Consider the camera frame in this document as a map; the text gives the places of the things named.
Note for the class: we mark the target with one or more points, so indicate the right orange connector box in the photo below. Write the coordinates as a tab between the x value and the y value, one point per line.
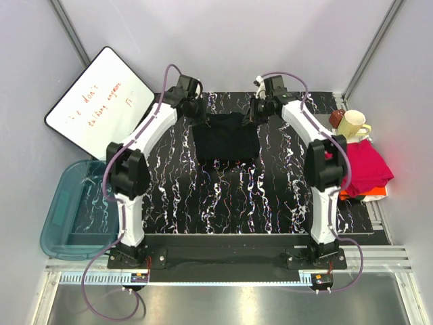
322	279

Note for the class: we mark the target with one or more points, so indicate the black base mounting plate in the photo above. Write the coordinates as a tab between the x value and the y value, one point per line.
227	260

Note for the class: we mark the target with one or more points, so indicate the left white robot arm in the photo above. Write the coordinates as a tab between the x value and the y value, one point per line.
127	171

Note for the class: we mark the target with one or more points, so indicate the black t-shirt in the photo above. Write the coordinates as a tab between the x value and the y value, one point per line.
224	137

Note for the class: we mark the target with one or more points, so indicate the orange connector box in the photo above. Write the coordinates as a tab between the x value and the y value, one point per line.
139	277
322	279

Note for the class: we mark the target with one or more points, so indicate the brown small cup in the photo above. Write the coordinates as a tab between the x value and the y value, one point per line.
336	118

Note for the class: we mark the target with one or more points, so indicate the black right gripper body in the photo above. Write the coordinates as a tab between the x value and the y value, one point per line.
260	111

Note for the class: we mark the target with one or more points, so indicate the yellow ceramic mug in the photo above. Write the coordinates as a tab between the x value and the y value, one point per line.
353	124

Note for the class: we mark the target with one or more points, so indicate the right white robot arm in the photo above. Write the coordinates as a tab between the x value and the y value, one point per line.
326	164

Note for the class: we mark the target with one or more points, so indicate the magenta t-shirt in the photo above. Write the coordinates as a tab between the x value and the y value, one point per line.
368	168

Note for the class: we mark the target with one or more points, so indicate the orange t-shirt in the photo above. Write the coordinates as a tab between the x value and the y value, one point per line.
377	193

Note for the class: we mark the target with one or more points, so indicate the white dry-erase board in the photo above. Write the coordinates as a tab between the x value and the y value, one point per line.
104	105

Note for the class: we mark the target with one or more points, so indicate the teal translucent plastic bin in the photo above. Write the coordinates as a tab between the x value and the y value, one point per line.
80	221

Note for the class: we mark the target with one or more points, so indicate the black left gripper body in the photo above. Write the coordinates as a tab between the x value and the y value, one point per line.
196	112

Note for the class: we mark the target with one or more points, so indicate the left orange connector box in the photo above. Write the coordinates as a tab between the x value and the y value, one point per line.
139	277

